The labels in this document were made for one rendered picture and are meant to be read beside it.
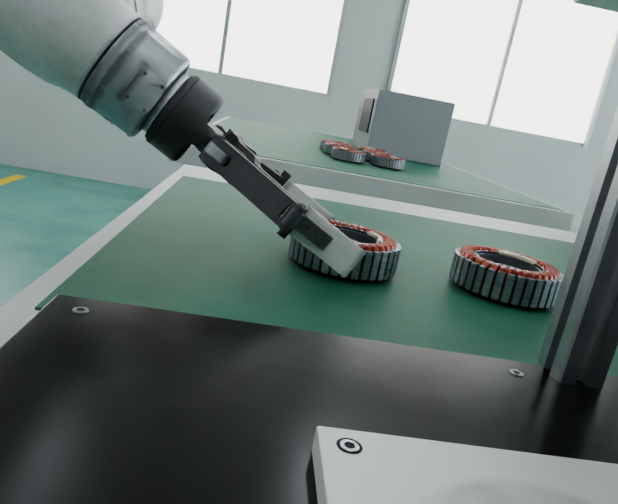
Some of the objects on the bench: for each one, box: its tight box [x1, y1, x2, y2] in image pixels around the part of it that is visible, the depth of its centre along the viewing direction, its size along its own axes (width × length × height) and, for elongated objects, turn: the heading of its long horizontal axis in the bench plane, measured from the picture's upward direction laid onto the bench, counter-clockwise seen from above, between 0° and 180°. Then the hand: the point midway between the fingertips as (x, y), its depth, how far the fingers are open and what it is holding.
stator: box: [288, 220, 401, 282], centre depth 57 cm, size 11×11×4 cm
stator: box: [449, 245, 564, 310], centre depth 59 cm, size 11×11×4 cm
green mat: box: [35, 176, 618, 380], centre depth 70 cm, size 94×61×1 cm, turn 59°
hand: (331, 237), depth 57 cm, fingers open, 13 cm apart
